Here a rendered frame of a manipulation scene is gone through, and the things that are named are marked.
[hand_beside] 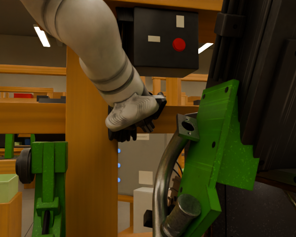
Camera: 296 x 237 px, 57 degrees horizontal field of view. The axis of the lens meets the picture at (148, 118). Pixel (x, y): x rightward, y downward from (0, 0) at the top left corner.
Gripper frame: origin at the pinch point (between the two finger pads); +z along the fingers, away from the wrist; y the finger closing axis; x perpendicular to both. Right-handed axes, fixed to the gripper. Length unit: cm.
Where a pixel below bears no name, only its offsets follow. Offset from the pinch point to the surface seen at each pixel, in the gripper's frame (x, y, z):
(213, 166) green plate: 18.5, -8.1, -11.5
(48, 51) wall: -815, 299, 560
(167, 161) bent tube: 10.6, -1.3, -1.8
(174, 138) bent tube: 8.8, -4.4, -5.9
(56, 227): 13.0, 24.8, -0.7
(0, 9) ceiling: -755, 297, 323
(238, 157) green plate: 17.9, -12.4, -8.7
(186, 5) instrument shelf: -23.8, -21.0, -4.7
